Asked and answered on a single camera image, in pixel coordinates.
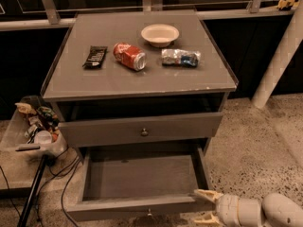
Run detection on black floor cable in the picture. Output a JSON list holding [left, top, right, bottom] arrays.
[[34, 148, 81, 227]]

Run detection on grey drawer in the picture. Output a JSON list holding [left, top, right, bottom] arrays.
[[59, 113, 223, 148], [66, 142, 214, 221]]

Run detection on metal railing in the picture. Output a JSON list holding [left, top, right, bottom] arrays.
[[0, 0, 294, 32]]

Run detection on grey top drawer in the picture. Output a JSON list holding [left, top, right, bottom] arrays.
[[59, 113, 223, 148]]

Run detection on yellow clamp on rail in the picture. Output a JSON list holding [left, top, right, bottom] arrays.
[[277, 0, 297, 10]]

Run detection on grey drawer cabinet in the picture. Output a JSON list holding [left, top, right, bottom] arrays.
[[40, 9, 239, 163]]

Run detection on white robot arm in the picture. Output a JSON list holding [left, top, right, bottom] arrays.
[[194, 189, 303, 227]]

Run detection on clear plastic trash bin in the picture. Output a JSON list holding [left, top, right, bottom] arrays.
[[0, 96, 67, 158]]

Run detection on black candy bar wrapper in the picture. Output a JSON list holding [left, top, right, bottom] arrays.
[[82, 46, 108, 69]]

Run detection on black tripod leg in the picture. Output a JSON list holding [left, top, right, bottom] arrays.
[[17, 155, 48, 227]]

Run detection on white paper bowl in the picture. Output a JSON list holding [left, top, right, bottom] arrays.
[[141, 24, 179, 48]]

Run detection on crumpled silver chip bag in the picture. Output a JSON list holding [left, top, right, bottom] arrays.
[[161, 49, 201, 68]]

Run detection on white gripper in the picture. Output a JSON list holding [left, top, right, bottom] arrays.
[[194, 189, 241, 227]]

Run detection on white diagonal pole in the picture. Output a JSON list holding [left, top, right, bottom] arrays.
[[252, 0, 303, 109]]

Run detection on white cup in bin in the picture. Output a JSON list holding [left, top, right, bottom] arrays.
[[34, 131, 52, 144]]

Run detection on red soda can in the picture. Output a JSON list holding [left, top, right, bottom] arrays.
[[113, 43, 146, 71]]

